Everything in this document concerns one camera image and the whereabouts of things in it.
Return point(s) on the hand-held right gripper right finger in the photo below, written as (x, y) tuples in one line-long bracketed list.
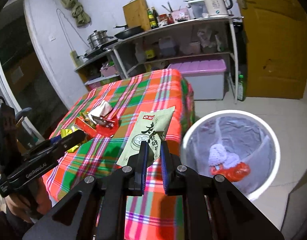
[(164, 165)]

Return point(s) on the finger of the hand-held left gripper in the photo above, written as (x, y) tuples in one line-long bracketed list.
[(56, 138), (71, 141)]

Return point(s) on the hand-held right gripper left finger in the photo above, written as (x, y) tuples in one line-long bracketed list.
[(143, 161)]

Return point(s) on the gold foil wrapper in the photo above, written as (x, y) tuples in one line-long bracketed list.
[(68, 131)]

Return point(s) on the green food packet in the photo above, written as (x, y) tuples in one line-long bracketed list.
[(148, 127)]

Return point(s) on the large white foam fruit net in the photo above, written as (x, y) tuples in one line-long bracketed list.
[(222, 156)]

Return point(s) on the red plastic bag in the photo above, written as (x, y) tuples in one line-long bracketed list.
[(237, 172)]

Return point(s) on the person's left hand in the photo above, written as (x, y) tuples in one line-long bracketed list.
[(44, 200)]

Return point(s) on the red snack wrapper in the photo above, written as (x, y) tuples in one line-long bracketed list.
[(103, 131)]

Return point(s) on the plaid tablecloth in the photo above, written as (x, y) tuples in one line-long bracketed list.
[(106, 160)]

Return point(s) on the crumpled white paper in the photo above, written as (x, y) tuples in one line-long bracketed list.
[(102, 107)]

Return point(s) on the pink plastic basket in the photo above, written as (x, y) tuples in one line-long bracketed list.
[(109, 71)]

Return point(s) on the low cooker stand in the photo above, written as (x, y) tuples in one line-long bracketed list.
[(89, 63)]

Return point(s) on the yellowish power strip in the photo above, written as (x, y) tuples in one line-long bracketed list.
[(73, 58)]

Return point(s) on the black induction cooker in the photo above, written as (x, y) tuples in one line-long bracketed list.
[(98, 51)]

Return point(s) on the storage box with purple lid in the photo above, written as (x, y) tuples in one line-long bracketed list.
[(198, 66)]

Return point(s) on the steel steamer pot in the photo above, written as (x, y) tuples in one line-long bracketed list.
[(98, 38)]

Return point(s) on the yellow label bottle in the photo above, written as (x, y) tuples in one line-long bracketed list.
[(149, 54)]

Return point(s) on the white plastic bottle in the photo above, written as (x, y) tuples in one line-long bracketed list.
[(139, 53)]

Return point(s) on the green glass bottle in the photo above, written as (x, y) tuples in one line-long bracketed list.
[(241, 88)]

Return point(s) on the dark liquid jug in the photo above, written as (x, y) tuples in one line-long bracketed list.
[(168, 47)]

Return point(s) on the pink plastic container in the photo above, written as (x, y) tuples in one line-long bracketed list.
[(194, 48)]

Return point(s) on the black frying pan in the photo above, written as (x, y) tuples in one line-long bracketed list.
[(129, 32)]

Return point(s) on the hanging green cloth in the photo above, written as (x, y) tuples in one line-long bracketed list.
[(77, 12)]

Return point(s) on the crumpled plastic bags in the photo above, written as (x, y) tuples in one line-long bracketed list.
[(208, 38)]

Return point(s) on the metal kitchen shelf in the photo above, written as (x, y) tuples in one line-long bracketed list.
[(183, 23)]

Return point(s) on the red sauce jar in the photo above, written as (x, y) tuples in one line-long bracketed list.
[(163, 20)]

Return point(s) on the wooden cutting board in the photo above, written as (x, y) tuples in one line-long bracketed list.
[(136, 13)]

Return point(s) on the pink utensil holder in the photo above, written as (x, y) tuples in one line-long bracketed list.
[(181, 15)]

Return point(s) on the yellow wooden door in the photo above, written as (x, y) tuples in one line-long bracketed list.
[(276, 55)]

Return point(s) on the water filter jug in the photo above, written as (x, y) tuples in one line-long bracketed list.
[(198, 10)]

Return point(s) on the white electric kettle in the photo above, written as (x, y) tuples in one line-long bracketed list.
[(216, 3)]

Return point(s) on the white wall switch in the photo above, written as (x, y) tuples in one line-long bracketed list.
[(53, 38)]

